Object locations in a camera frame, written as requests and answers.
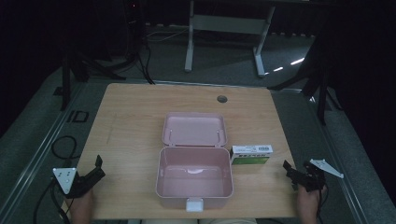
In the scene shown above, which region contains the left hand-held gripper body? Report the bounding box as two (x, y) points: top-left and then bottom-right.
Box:
(52, 167), (95, 200)

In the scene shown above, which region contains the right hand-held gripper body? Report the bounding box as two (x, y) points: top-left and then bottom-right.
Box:
(297, 159), (345, 192)

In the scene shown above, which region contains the person's right hand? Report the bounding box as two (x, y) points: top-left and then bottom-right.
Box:
(295, 184), (329, 219)

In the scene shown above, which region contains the person's left hand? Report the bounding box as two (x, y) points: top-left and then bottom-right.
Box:
(66, 189), (94, 217)

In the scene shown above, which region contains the white and green carton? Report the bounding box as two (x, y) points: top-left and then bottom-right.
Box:
(229, 144), (275, 166)

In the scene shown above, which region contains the black tripod stand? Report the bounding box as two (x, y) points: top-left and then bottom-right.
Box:
(266, 31), (344, 127)
(60, 40), (127, 112)

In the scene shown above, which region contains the pink plastic storage box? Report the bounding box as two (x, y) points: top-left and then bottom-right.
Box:
(155, 111), (234, 214)

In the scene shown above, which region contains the dark equipment column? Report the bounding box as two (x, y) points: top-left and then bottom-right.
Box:
(122, 0), (147, 63)

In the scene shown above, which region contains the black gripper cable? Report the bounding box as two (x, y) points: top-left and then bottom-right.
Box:
(315, 185), (329, 224)
(33, 177), (73, 224)

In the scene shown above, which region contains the looped black floor cable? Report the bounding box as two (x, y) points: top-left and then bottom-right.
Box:
(50, 135), (79, 161)

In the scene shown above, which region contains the metal floor rail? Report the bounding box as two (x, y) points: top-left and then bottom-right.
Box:
(0, 81), (90, 218)
(306, 92), (372, 224)

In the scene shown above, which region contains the black cable bundle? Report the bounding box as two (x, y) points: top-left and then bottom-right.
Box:
(135, 34), (157, 86)

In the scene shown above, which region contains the white floor cable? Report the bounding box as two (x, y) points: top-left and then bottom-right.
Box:
(145, 28), (191, 43)

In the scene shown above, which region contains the white metal desk frame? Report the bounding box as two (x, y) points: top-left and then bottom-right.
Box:
(184, 0), (276, 78)

